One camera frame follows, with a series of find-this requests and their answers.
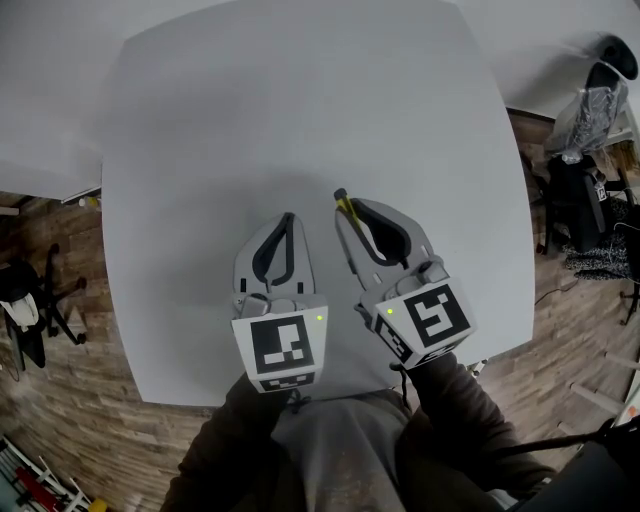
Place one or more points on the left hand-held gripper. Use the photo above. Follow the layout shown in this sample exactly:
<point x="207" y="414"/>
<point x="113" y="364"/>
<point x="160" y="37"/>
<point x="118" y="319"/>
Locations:
<point x="282" y="345"/>

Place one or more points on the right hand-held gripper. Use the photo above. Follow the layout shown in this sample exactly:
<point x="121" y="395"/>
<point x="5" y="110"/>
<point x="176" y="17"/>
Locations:
<point x="430" y="315"/>

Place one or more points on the person's left forearm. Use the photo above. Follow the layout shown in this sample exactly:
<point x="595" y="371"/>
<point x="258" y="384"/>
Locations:
<point x="225" y="445"/>

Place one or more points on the person's right forearm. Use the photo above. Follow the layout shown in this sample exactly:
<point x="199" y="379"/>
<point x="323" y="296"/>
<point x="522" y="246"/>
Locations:
<point x="460" y="415"/>

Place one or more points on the person's grey top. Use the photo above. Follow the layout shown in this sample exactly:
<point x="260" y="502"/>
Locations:
<point x="340" y="450"/>

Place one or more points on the white gripper on chair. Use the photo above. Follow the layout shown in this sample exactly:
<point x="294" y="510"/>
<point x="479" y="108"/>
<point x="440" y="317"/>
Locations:
<point x="601" y="191"/>

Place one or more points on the black office chair plastic-wrapped back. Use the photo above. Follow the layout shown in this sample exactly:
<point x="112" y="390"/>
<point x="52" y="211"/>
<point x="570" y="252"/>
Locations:
<point x="585" y="140"/>

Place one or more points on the black office chair with cloth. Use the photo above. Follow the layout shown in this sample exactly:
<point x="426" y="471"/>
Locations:
<point x="35" y="310"/>

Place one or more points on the white cloth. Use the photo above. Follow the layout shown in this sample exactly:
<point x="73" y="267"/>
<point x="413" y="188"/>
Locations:
<point x="20" y="310"/>

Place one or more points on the white metal bar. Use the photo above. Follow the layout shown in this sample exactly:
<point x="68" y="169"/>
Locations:
<point x="595" y="397"/>

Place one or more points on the white rack with red items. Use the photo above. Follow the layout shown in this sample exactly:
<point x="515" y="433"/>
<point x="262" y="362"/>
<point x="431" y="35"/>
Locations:
<point x="45" y="480"/>

